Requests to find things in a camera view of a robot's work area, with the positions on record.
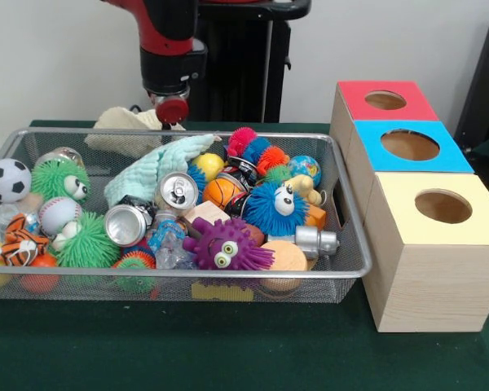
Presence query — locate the mint green knit cloth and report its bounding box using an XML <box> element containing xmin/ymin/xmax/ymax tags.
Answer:
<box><xmin>104</xmin><ymin>134</ymin><xmax>222</xmax><ymax>208</ymax></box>

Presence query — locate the black and white soccer ball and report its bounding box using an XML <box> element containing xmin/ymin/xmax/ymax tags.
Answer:
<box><xmin>0</xmin><ymin>158</ymin><xmax>33</xmax><ymax>204</ymax></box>

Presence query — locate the yellow ball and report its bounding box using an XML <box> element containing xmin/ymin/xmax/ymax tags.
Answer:
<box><xmin>192</xmin><ymin>153</ymin><xmax>226</xmax><ymax>182</ymax></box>

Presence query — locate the orange tiger plush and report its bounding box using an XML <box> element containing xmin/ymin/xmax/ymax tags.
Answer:
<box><xmin>0</xmin><ymin>213</ymin><xmax>50</xmax><ymax>267</ymax></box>

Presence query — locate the green spiky ball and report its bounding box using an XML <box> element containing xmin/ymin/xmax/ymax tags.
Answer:
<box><xmin>31</xmin><ymin>158</ymin><xmax>90</xmax><ymax>203</ymax></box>

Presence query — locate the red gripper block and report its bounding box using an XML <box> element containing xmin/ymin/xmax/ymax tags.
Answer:
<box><xmin>154</xmin><ymin>93</ymin><xmax>192</xmax><ymax>126</ymax></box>

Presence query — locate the cream knit cloth roll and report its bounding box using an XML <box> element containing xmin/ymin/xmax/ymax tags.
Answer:
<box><xmin>85</xmin><ymin>106</ymin><xmax>185</xmax><ymax>160</ymax></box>

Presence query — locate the yellow cheese wedge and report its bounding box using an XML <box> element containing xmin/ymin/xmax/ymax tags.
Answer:
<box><xmin>191</xmin><ymin>282</ymin><xmax>254</xmax><ymax>303</ymax></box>

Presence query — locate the clear mesh bin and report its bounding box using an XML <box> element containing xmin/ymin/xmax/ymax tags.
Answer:
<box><xmin>0</xmin><ymin>126</ymin><xmax>372</xmax><ymax>306</ymax></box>

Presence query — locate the purple spiky ball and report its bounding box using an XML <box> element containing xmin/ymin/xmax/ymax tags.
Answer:
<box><xmin>183</xmin><ymin>217</ymin><xmax>275</xmax><ymax>271</ymax></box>

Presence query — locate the wooden three-hole box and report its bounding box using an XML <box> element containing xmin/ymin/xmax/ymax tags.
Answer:
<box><xmin>329</xmin><ymin>80</ymin><xmax>489</xmax><ymax>333</ymax></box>

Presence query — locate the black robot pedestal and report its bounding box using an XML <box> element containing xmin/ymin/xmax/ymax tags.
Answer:
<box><xmin>192</xmin><ymin>0</ymin><xmax>312</xmax><ymax>123</ymax></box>

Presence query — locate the dark green tablecloth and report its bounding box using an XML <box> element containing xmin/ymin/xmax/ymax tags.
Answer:
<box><xmin>0</xmin><ymin>120</ymin><xmax>489</xmax><ymax>391</ymax></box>

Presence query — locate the blue fuzzy monster toy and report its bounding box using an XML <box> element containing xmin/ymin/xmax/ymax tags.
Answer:
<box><xmin>244</xmin><ymin>181</ymin><xmax>309</xmax><ymax>237</ymax></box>

